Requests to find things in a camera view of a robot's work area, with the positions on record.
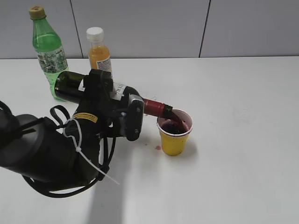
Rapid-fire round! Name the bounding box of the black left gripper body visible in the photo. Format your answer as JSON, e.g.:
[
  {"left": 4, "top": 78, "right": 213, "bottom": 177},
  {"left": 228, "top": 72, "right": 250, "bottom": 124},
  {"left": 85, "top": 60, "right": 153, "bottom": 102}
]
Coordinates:
[{"left": 77, "top": 71, "right": 144, "bottom": 141}]

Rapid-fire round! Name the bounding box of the dark red wine bottle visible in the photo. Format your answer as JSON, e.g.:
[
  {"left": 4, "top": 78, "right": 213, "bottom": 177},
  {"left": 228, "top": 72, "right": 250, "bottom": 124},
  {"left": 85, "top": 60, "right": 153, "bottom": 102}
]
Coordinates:
[{"left": 54, "top": 69, "right": 173, "bottom": 118}]

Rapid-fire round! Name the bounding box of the yellow paper cup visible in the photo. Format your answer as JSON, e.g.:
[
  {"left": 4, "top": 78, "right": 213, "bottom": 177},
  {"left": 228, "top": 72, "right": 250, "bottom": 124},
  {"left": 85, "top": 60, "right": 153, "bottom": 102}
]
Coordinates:
[{"left": 157, "top": 109, "right": 194, "bottom": 156}]

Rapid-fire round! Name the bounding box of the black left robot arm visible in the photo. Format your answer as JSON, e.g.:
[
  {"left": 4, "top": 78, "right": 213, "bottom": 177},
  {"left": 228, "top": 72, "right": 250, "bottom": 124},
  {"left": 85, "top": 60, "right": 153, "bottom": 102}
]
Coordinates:
[{"left": 0, "top": 69, "right": 144, "bottom": 191}]

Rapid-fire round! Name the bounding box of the white zip tie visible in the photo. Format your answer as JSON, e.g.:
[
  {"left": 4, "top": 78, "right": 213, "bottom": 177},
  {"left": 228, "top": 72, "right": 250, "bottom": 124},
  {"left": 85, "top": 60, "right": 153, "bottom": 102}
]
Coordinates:
[{"left": 63, "top": 118, "right": 119, "bottom": 185}]

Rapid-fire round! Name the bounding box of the orange juice bottle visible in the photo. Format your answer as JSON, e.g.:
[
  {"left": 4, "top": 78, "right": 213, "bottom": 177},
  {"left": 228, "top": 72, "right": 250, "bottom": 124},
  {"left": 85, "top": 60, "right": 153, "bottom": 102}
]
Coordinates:
[{"left": 86, "top": 27, "right": 112, "bottom": 73}]

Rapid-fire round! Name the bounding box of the green plastic soda bottle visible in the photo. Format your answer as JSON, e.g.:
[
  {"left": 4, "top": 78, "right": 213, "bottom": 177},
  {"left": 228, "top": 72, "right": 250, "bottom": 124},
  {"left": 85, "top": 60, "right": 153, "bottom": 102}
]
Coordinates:
[{"left": 28, "top": 6, "right": 69, "bottom": 101}]

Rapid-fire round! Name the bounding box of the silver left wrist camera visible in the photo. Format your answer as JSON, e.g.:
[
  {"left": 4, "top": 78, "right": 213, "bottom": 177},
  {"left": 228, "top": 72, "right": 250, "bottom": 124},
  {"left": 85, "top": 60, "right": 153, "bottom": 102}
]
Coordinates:
[{"left": 128, "top": 94, "right": 144, "bottom": 110}]

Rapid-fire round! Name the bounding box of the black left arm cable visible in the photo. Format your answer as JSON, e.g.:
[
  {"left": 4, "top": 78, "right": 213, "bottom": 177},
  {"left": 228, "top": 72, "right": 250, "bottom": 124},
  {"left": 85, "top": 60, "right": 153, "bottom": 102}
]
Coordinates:
[{"left": 0, "top": 100, "right": 117, "bottom": 199}]

